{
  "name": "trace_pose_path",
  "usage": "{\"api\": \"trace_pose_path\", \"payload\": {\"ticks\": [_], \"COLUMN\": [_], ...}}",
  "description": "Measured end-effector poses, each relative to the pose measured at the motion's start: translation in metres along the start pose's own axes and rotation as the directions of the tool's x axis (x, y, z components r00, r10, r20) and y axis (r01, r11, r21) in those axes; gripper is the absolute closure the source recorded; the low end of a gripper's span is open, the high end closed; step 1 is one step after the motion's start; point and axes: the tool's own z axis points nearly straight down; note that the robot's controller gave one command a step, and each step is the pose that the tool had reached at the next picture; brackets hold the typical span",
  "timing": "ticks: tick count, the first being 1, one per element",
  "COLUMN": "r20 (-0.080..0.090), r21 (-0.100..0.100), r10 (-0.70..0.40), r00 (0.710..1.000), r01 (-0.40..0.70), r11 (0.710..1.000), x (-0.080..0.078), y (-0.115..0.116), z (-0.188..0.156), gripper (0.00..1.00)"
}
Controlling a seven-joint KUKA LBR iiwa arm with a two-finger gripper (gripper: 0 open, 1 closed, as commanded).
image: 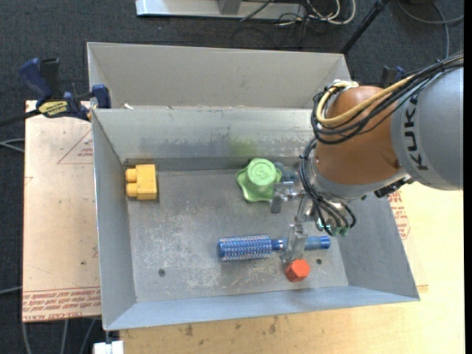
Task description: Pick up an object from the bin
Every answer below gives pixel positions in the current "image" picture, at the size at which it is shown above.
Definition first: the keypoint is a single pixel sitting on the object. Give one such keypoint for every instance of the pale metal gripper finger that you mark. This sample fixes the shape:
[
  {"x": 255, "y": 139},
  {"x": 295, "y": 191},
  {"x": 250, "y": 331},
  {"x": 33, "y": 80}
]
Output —
[
  {"x": 282, "y": 194},
  {"x": 295, "y": 243}
]

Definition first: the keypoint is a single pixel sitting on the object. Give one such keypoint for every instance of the orange-red hexagonal block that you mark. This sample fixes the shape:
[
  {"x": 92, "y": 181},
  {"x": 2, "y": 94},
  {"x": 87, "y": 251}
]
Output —
[{"x": 297, "y": 270}]

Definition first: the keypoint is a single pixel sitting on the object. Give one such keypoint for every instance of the green flower-shaped toy cup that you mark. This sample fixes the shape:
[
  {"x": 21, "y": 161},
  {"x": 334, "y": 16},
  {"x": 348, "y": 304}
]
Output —
[{"x": 258, "y": 179}]

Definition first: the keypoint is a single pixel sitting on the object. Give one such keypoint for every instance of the blue round hairbrush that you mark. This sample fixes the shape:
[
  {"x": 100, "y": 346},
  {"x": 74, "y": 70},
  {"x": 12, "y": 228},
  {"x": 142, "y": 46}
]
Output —
[{"x": 245, "y": 248}]

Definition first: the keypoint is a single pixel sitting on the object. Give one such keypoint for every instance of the grey metal bin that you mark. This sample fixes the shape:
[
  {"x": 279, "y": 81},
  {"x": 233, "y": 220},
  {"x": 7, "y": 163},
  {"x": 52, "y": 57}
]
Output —
[{"x": 191, "y": 227}]

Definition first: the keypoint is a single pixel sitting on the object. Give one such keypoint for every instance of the yellow toy building block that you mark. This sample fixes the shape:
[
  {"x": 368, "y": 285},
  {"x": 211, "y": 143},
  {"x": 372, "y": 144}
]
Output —
[{"x": 144, "y": 183}]

